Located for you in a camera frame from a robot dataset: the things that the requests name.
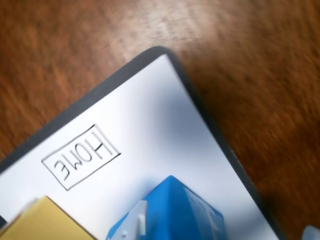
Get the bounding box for dark grey mat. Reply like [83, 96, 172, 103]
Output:
[0, 45, 285, 240]

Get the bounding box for yellow box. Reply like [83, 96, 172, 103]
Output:
[0, 195, 98, 240]

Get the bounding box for blue box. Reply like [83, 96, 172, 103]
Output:
[104, 174, 225, 240]

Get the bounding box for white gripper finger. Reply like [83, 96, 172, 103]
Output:
[121, 199, 149, 240]
[301, 224, 320, 240]

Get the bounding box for white paper sheet marked home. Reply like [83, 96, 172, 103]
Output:
[0, 53, 275, 240]

